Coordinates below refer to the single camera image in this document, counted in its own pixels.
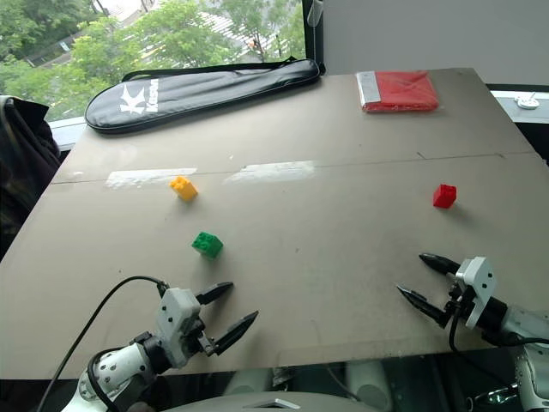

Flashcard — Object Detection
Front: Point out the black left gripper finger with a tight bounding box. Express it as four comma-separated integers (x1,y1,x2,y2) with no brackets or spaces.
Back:
212,310,260,356
195,281,235,306

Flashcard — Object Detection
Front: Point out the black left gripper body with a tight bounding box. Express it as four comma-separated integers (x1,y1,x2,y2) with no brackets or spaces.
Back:
184,318,217,357

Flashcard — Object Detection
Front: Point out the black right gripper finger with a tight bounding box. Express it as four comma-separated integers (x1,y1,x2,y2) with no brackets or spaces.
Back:
396,285,451,330
418,252,462,276

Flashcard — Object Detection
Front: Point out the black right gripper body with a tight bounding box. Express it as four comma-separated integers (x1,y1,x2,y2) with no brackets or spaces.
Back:
443,270,477,318

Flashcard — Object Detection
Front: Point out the green toy brick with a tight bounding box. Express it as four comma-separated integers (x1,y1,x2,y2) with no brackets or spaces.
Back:
190,231,225,260

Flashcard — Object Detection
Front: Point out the red toy brick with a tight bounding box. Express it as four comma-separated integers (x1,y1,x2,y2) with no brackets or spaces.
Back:
431,183,458,209

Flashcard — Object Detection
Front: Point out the grey rounded robot body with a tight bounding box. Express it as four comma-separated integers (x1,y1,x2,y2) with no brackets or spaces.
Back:
165,388,387,412

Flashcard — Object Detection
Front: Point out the yellow toy brick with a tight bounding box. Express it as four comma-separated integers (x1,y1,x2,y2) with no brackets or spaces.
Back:
168,175,199,202

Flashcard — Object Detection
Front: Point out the red packaged cloth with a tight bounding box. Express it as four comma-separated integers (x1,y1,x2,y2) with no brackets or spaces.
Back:
354,70,441,114

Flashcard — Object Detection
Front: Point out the small white round object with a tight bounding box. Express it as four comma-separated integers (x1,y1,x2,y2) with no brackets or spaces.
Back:
514,91,540,111

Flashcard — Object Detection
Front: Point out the black racket bag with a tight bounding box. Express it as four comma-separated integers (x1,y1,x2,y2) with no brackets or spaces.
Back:
84,56,326,136

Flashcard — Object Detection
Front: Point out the dark jacket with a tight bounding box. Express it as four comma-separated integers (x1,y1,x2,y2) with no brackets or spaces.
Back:
0,94,63,263

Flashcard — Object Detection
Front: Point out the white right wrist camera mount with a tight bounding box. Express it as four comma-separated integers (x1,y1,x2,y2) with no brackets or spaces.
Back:
455,256,497,330

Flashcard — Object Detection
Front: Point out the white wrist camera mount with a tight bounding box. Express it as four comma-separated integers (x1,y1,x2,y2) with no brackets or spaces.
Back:
455,256,497,330
154,288,202,369

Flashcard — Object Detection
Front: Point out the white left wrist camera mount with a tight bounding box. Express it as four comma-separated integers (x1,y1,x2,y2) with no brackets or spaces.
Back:
154,288,202,369

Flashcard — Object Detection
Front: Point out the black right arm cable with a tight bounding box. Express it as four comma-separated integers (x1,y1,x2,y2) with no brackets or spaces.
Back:
448,311,549,354

